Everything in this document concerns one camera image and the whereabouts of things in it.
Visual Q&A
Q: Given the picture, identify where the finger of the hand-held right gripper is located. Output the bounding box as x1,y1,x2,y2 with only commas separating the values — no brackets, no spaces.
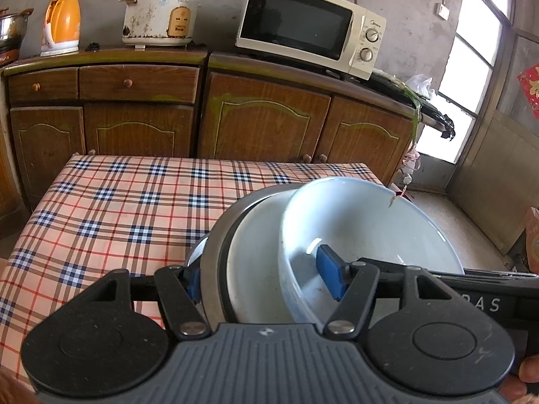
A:
361,258,539,325

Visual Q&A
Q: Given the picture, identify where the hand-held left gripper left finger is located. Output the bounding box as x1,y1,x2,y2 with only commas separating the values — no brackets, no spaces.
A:
95,264,211,341

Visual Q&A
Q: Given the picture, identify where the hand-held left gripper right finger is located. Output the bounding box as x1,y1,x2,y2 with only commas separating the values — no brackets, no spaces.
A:
316,244,436,341

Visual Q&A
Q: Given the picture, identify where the steel bowl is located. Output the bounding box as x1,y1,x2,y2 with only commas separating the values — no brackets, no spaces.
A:
200,183,302,325

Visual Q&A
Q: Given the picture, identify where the large steel plate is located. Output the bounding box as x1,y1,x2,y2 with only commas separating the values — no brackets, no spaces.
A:
184,233,210,271

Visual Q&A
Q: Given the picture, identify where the blue patterned white bowl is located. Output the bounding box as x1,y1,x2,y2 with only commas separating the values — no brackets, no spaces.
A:
280,177,465,325

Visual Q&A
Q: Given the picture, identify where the plain white bowl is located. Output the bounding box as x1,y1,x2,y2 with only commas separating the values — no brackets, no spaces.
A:
225,191,304,325

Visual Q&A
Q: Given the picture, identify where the person's right hand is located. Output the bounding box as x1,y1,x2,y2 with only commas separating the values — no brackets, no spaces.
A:
497,356,539,404

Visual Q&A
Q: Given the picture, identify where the plaid tablecloth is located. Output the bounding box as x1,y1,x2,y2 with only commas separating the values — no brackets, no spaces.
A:
0,154,386,388

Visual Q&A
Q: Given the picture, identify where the beige door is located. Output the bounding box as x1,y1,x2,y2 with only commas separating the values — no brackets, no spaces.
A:
448,29,539,257

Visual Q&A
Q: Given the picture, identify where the pink plastic bag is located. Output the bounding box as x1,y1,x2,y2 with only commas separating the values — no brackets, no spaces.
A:
402,147,422,186

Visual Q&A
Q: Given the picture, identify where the wooden cabinet door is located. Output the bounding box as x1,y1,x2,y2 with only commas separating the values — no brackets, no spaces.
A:
198,71,332,163
83,103,195,158
10,106,87,207
314,97,415,177
0,105,22,220

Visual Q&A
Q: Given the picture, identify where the wooden kitchen cabinet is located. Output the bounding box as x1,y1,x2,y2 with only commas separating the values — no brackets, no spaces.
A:
0,48,422,220

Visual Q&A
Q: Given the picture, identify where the green onion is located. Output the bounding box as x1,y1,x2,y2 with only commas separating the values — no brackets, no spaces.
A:
391,76,422,144

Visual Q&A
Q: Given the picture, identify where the red paper decoration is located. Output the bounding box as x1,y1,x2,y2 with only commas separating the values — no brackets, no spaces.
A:
517,64,539,120

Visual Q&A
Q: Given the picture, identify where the wide wooden drawer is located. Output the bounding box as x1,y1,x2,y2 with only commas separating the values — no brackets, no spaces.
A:
79,65,200,105

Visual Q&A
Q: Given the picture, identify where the white plastic bag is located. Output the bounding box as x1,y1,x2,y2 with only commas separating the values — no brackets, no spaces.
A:
406,73,436,99

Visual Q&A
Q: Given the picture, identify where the narrow wooden drawer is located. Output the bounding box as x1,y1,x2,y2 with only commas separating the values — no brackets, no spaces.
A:
8,68,79,108

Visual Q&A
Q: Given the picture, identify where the cream microwave oven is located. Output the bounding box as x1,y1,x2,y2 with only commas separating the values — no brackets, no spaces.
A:
235,0,387,80

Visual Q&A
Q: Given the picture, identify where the white rice cooker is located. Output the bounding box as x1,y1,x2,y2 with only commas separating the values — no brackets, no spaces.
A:
119,0,203,48

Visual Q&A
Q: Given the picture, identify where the orange electric kettle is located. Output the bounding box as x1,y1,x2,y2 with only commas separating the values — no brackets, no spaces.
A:
40,0,82,57

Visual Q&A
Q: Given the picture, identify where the steel pot with lid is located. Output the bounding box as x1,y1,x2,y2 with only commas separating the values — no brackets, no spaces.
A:
0,7,34,51

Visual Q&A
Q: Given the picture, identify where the window with grey frame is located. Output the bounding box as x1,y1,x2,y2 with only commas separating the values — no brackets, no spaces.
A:
417,0,518,165

